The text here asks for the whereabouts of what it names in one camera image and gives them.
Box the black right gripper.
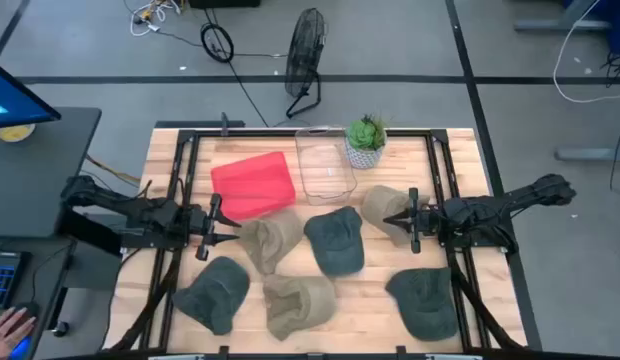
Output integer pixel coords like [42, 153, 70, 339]
[382, 187, 445, 255]

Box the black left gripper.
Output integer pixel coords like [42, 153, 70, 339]
[177, 192, 243, 262]

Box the dark green baseball cap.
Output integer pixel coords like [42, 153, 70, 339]
[384, 267, 460, 343]
[303, 205, 366, 277]
[171, 256, 251, 336]

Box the khaki baseball cap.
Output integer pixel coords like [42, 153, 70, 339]
[238, 208, 305, 276]
[262, 273, 337, 342]
[360, 184, 431, 247]

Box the red plastic bin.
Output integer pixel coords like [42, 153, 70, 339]
[210, 151, 297, 222]

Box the succulent in patterned white pot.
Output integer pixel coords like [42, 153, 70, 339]
[344, 114, 389, 170]

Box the clear plastic bin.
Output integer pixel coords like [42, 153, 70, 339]
[294, 125, 359, 207]

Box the black floor fan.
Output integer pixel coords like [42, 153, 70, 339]
[283, 7, 328, 120]

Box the dark grey desk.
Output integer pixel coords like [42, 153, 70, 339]
[0, 106, 103, 239]

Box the grey table foot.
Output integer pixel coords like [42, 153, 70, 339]
[554, 146, 620, 163]
[513, 0, 614, 34]

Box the black computer mouse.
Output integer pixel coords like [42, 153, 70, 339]
[12, 300, 41, 324]

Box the laptop keyboard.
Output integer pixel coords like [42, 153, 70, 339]
[0, 250, 32, 309]

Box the yellow bowl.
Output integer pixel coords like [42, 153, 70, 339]
[0, 123, 37, 144]

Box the person's hand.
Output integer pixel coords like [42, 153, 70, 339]
[0, 306, 37, 360]

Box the computer monitor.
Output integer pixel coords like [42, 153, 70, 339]
[0, 59, 62, 130]

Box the yellow cable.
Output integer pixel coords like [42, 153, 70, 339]
[84, 154, 142, 185]

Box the long black cable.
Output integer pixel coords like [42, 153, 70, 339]
[203, 7, 270, 128]

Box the coiled black cable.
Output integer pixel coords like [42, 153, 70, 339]
[199, 22, 236, 64]

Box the long white cable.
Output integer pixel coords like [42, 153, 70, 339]
[552, 0, 620, 105]

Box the white cable bundle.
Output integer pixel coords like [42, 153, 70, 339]
[123, 0, 184, 38]

